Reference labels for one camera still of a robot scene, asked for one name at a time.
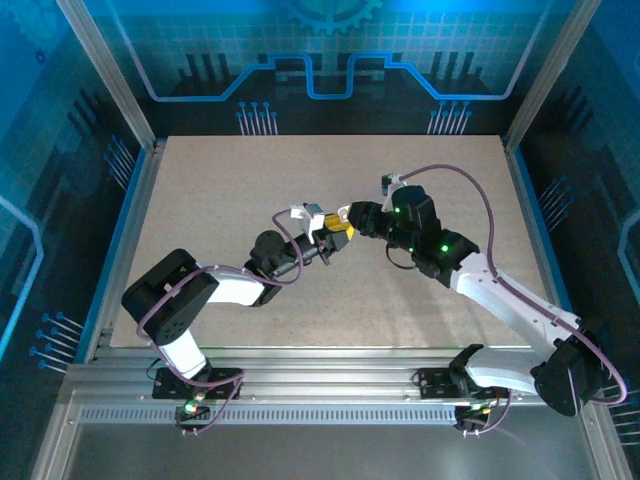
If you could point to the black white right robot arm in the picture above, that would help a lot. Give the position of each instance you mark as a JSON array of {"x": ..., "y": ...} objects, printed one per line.
[{"x": 500, "y": 295}]

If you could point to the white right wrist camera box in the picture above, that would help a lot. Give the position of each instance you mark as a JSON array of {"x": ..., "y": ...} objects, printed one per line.
[{"x": 390, "y": 187}]

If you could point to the aluminium frame post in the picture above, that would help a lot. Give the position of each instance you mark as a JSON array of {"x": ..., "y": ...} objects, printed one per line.
[
  {"x": 111, "y": 75},
  {"x": 547, "y": 75}
]

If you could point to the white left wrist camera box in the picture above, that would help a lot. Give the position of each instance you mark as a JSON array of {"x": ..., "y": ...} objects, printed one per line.
[{"x": 312, "y": 217}]

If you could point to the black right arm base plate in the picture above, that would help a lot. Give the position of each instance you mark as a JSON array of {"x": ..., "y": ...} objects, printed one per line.
[{"x": 435, "y": 382}]

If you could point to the aluminium side rail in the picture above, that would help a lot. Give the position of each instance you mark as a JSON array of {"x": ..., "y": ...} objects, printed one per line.
[
  {"x": 134, "y": 225},
  {"x": 515, "y": 170}
]

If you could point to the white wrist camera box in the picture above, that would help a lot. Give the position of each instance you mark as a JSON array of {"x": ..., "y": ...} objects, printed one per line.
[
  {"x": 390, "y": 187},
  {"x": 312, "y": 217}
]

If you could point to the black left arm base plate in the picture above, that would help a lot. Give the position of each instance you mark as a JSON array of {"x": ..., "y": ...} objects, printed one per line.
[{"x": 165, "y": 387}]

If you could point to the wide aluminium frame rail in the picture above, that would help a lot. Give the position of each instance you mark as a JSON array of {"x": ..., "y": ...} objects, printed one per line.
[{"x": 325, "y": 372}]

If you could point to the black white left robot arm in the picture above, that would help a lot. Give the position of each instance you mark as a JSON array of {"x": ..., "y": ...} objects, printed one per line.
[{"x": 230, "y": 290}]

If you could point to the grey metal sheet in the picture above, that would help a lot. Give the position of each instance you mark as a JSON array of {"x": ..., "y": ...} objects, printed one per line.
[{"x": 325, "y": 450}]

